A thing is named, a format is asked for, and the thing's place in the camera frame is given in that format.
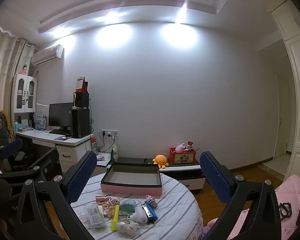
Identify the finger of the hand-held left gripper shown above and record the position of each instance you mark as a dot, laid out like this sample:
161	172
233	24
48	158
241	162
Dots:
12	147
43	158

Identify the purple mouse pad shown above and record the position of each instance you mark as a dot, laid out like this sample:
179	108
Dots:
57	138

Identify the yellow blue snack bag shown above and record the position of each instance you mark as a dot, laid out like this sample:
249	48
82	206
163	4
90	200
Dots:
114	152

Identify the beige curtain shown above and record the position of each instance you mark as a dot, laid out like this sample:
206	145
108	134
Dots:
2	80

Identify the black folding frame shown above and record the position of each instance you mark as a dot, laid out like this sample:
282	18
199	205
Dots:
285	209

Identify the rose gold metal bottle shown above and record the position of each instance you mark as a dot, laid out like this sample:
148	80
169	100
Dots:
102	199

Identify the pale pink quilt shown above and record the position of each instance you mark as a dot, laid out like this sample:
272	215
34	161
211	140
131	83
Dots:
292	192

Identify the black computer monitor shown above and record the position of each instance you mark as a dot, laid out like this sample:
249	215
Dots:
60	115

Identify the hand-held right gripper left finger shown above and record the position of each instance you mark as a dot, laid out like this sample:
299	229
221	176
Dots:
81	180

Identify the red storage crate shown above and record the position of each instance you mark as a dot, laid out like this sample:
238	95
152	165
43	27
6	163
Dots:
182	158

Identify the white low cabinet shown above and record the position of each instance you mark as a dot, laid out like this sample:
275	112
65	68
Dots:
103	165

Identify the white glass-door cabinet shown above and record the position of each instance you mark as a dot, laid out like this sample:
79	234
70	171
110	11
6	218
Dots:
25	92

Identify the black computer tower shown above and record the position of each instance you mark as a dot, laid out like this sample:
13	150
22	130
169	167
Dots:
80	123

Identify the silver ball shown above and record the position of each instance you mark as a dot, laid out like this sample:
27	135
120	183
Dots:
138	213

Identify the black speaker box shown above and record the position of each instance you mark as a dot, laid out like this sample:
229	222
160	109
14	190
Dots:
82	101

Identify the white wall socket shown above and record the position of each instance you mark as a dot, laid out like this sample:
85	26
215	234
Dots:
110	133

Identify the white plush rabbit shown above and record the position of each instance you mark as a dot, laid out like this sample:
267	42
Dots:
127	228

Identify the small pink pig figure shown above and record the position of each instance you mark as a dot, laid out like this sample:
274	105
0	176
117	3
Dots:
150	200

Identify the pink box with black rim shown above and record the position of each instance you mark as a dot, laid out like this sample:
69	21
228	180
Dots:
131	180

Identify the white air conditioner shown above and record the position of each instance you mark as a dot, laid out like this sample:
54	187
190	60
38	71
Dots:
47	55

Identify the round table with striped cloth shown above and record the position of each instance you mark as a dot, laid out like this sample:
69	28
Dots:
172	217

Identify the glass jar with teal contents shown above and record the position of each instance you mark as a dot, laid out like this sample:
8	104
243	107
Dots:
128	206

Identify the black keyboard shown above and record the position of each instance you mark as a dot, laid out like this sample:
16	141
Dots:
58	131

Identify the clear plastic case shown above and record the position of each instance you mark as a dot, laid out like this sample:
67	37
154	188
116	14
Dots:
95	216

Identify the yellow desk fan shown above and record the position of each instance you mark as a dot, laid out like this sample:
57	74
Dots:
75	100

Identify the pink packet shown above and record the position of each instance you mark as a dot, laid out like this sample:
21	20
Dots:
100	157

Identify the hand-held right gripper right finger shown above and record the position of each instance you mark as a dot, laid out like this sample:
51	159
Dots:
215	177

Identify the white desk with drawers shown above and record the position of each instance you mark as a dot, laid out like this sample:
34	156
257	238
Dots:
70	150

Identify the blue and white box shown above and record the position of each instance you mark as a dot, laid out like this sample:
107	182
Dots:
40	122

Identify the red desk calendar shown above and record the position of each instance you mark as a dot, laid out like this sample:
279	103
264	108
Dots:
80	85

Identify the clear bottle with red cap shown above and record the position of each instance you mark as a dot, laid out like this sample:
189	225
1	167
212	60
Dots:
95	146

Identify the blue and black rectangular case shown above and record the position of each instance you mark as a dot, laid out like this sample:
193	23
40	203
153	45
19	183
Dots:
150	211

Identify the yellow black printed cloth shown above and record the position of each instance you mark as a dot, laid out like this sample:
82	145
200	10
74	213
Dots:
3	127

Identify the black office chair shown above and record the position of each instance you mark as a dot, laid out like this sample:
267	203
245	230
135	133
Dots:
17	160

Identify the white room door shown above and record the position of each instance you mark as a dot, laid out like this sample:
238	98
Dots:
282	120

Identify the orange octopus plush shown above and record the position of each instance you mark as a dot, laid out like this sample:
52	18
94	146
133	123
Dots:
160	161

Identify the small doll in pink dress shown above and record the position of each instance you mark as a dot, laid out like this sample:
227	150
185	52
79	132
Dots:
24	70

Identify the black and white TV cabinet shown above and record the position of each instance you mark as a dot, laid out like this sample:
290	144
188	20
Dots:
187	177

